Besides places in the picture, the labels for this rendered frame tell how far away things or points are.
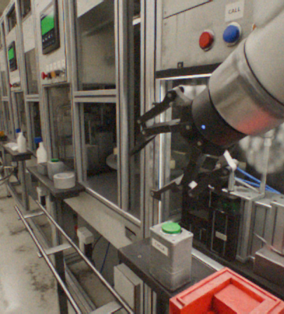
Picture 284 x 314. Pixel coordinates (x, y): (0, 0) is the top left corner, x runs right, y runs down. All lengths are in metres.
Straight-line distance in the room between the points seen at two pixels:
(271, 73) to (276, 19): 0.04
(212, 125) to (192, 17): 0.38
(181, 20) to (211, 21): 0.09
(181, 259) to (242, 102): 0.39
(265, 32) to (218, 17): 0.35
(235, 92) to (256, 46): 0.04
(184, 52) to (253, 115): 0.39
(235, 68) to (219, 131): 0.07
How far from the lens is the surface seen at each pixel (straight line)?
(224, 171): 0.35
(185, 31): 0.65
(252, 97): 0.26
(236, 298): 0.56
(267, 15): 0.25
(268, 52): 0.24
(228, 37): 0.55
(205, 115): 0.30
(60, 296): 1.06
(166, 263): 0.58
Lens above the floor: 1.30
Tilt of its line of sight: 13 degrees down
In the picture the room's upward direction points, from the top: straight up
